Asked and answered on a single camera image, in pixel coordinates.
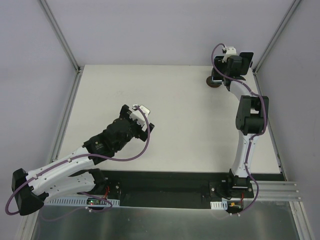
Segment purple case smartphone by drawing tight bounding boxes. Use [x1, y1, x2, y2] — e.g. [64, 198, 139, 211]
[239, 52, 254, 76]

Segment brown base phone stand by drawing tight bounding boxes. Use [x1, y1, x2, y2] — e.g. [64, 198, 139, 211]
[206, 76, 223, 88]

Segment blue case smartphone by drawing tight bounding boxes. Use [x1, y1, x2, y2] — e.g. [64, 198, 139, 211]
[211, 75, 223, 84]

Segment black phone stand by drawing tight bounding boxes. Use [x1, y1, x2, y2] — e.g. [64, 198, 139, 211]
[238, 58, 253, 81]

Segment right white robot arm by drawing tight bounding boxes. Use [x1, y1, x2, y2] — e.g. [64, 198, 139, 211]
[211, 52, 269, 200]

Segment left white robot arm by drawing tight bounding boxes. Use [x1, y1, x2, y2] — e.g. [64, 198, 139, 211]
[5, 104, 155, 216]

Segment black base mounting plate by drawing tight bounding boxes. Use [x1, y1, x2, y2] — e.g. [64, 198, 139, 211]
[88, 170, 254, 209]

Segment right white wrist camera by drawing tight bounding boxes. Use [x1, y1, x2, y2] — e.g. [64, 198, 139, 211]
[222, 46, 237, 63]

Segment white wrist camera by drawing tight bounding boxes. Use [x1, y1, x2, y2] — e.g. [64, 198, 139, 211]
[129, 104, 151, 127]
[222, 46, 237, 63]

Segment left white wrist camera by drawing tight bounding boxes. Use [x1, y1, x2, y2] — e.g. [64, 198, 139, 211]
[129, 104, 151, 127]

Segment left aluminium frame post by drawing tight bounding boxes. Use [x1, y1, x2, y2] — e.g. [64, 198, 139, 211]
[37, 0, 82, 73]

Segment aluminium frame post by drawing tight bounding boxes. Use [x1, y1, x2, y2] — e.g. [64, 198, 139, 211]
[252, 0, 302, 76]
[37, 0, 82, 73]

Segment right aluminium frame post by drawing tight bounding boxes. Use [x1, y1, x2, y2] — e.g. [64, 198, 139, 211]
[252, 0, 302, 76]

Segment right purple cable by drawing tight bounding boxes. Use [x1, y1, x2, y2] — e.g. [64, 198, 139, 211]
[211, 43, 270, 218]

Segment purple cable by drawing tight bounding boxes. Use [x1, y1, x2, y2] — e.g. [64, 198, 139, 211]
[211, 43, 270, 218]
[5, 106, 151, 216]

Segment left white cable duct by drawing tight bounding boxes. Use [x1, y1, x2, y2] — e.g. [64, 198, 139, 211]
[44, 196, 120, 208]

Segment white cable duct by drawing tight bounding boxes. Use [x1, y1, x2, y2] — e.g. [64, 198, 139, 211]
[210, 200, 228, 211]
[44, 196, 120, 208]

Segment right white cable duct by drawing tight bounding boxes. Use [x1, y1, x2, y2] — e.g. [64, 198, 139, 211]
[210, 200, 228, 211]

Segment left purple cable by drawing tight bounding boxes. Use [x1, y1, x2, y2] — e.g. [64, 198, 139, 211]
[5, 106, 151, 216]

